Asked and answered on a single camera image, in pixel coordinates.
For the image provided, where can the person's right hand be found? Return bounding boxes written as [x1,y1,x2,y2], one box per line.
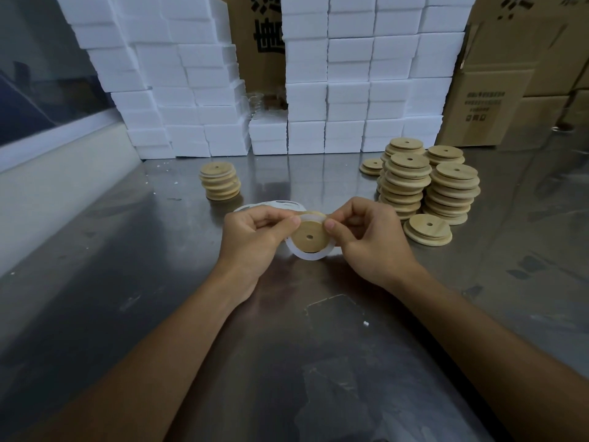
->
[324,197,429,291]

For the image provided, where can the person's left hand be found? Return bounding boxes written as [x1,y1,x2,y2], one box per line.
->
[216,205,302,300]

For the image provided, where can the round wooden lid with hole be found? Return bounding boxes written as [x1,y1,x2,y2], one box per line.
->
[294,214,331,254]

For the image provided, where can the white silicone seal ring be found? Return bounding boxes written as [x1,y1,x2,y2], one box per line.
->
[284,211,344,262]

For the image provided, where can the person's left forearm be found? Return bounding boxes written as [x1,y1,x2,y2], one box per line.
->
[9,264,258,442]

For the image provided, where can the person's right forearm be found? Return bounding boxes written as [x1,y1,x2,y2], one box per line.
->
[391,267,589,442]

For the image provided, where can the pile of white silicone rings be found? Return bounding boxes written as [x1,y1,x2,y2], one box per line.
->
[233,199,307,215]

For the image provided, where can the short stack of wooden lids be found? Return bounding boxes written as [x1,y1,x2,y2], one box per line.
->
[199,161,242,201]

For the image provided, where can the tall stacks of wooden lids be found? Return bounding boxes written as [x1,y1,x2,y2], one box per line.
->
[359,137,482,247]

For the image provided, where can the clear glass cups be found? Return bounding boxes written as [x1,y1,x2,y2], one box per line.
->
[245,87,289,121]

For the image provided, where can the wide stack of foam boxes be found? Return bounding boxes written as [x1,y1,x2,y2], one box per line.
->
[248,0,478,156]

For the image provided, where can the leaning stack of foam boxes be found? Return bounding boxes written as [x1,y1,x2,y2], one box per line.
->
[54,0,252,161]

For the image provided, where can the cardboard box with black print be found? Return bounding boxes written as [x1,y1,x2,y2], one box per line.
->
[225,0,289,95]

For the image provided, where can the cardboard box with small label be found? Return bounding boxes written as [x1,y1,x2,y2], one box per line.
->
[436,64,538,149]

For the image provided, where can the low brown cardboard box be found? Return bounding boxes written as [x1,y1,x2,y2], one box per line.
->
[499,94,572,151]

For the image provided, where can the large plain cardboard box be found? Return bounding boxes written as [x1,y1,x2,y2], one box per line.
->
[462,0,589,98]

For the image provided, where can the glass window pane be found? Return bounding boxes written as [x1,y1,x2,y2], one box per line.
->
[0,0,117,148]

